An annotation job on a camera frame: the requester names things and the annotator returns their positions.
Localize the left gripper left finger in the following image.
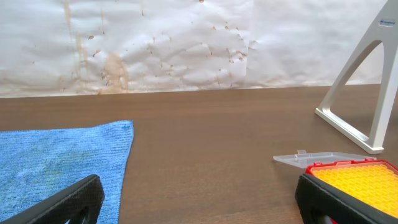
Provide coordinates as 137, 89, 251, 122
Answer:
0, 174, 106, 224

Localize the red and yellow tip box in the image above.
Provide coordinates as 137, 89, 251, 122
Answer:
272, 149, 398, 219

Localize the blue cloth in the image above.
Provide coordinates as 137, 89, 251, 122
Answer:
0, 119, 135, 224

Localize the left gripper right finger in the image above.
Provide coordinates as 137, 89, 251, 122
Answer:
294, 173, 398, 224

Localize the white and blue stand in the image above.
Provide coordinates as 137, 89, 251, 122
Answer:
314, 0, 398, 156

